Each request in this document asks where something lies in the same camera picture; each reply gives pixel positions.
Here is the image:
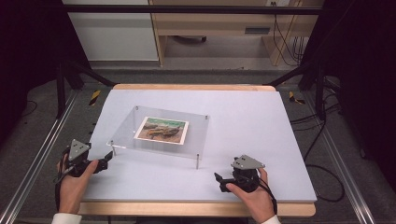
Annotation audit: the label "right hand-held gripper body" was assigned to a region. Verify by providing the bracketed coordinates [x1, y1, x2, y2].
[231, 154, 266, 193]

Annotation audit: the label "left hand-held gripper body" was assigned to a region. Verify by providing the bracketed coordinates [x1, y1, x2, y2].
[64, 138, 101, 178]

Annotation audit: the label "clear acrylic picture frame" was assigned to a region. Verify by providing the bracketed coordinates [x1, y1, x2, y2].
[106, 105, 211, 161]

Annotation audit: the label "person's right hand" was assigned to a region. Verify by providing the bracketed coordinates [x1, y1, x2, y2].
[225, 167, 277, 224]

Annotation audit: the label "person's left hand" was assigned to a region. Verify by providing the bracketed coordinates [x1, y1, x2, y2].
[57, 159, 100, 216]

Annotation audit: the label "white work board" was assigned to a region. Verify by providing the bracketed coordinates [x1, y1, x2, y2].
[78, 83, 318, 218]

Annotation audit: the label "yellow black striped tape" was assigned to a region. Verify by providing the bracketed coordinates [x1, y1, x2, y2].
[89, 90, 103, 107]
[288, 91, 306, 105]

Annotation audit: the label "landscape picture with white border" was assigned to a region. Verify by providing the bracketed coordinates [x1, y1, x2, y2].
[133, 116, 191, 147]

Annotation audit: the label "black curtain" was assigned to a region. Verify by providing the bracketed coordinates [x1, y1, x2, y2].
[0, 0, 92, 148]
[298, 0, 396, 190]

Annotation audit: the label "white cabinet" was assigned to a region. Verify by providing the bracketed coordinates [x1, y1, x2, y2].
[61, 0, 160, 63]

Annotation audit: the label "light wooden desk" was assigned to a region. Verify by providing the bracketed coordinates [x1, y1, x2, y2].
[148, 0, 325, 67]

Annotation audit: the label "right hand-held gripper black cable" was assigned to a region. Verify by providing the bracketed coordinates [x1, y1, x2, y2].
[257, 181, 278, 217]

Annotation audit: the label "hand-held gripper black cable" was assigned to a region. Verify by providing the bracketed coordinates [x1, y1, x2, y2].
[53, 148, 72, 213]
[257, 181, 278, 217]

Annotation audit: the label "aluminium floor rail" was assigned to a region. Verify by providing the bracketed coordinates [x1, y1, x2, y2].
[302, 92, 377, 224]
[0, 89, 79, 224]

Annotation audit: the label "left hand-held gripper black cable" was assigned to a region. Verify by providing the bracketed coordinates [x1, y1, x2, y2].
[53, 148, 72, 213]

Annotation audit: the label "black frame strut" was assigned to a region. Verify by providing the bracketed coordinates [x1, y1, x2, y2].
[263, 61, 327, 121]
[55, 60, 118, 119]

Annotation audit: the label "black floor cable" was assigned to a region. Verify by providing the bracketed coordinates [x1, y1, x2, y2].
[289, 102, 347, 203]

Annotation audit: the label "black hanging desk cables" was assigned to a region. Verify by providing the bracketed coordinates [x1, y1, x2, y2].
[271, 2, 305, 67]

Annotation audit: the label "black horizontal frame bar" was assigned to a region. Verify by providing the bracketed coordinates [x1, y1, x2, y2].
[61, 5, 323, 17]

